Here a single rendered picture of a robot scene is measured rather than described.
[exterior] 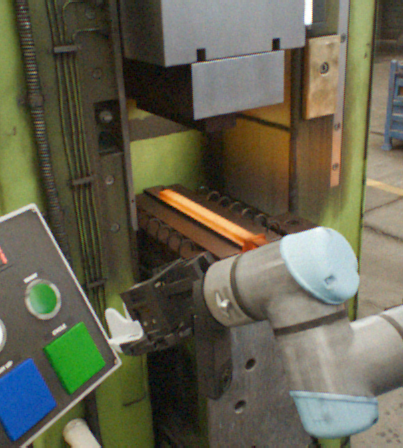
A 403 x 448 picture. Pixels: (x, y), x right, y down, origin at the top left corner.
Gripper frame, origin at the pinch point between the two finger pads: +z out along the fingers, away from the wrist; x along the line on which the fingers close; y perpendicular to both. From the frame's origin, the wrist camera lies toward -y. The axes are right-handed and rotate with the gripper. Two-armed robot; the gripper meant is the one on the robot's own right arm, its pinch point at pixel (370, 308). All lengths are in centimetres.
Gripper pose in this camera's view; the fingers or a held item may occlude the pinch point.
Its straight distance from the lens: 101.5
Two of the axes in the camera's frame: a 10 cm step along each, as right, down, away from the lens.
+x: 8.4, -2.5, 4.9
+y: 0.4, 9.2, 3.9
